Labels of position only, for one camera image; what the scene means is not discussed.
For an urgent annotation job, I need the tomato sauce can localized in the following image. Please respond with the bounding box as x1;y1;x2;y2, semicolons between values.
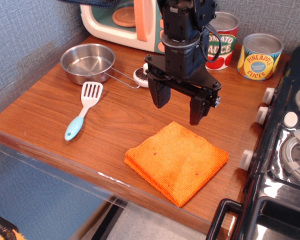
206;11;240;70

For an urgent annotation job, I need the black toy stove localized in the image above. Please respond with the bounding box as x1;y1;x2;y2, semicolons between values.
206;46;300;240

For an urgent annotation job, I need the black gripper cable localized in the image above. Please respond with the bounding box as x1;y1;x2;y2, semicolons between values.
198;23;223;63

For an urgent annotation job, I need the small white round timer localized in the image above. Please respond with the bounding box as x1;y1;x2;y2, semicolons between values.
133;63;149;88

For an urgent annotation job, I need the white stove knob lower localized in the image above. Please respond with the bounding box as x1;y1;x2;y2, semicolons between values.
239;149;254;171

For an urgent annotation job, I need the white stove knob upper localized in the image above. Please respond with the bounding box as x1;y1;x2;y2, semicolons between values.
262;87;276;105

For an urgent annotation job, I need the teal toy microwave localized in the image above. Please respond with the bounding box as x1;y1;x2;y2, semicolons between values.
80;0;165;54

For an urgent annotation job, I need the white spatula with teal handle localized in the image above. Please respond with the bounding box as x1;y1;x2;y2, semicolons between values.
64;81;103;141

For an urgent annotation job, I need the white stove knob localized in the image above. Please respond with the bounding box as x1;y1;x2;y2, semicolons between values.
262;87;276;105
239;149;254;171
255;106;269;125

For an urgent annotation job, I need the white stove knob middle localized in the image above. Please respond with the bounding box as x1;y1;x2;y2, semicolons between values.
255;106;269;125

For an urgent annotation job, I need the small steel saucepan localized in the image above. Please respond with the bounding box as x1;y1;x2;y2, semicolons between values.
60;43;140;89

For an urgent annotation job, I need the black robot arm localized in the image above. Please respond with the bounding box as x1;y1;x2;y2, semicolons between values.
144;0;222;126

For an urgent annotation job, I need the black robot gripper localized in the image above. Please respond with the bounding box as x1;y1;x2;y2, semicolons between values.
144;32;222;126

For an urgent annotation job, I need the pineapple slices can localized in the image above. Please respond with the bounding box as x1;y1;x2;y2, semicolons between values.
237;33;284;81

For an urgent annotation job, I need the orange cloth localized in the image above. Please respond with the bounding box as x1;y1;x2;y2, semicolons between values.
124;121;229;207

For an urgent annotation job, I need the clear acrylic table guard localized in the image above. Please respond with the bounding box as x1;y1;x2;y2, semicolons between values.
0;134;127;209

